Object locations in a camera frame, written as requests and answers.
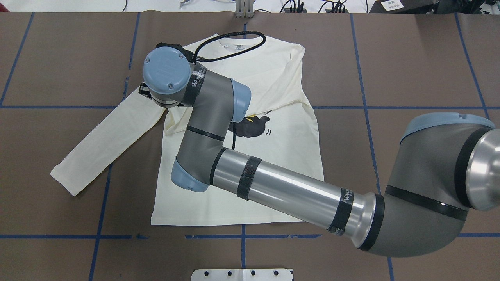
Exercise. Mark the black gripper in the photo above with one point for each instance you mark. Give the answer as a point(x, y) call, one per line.
point(144, 90)

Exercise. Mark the cream long-sleeve cat shirt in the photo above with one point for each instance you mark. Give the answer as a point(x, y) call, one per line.
point(280, 127)

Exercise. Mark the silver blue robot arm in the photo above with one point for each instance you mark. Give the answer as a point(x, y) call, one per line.
point(447, 163)

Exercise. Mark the black orange electronics box far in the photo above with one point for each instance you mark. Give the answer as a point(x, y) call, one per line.
point(293, 7)

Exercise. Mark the black orange electronics box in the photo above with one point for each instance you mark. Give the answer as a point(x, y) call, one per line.
point(293, 7)
point(333, 7)

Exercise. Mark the black orange electronics box near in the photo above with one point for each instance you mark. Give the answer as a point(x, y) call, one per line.
point(333, 7)

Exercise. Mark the aluminium frame post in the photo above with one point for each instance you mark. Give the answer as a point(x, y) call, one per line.
point(244, 8)

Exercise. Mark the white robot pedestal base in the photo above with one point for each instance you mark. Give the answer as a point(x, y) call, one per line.
point(261, 274)

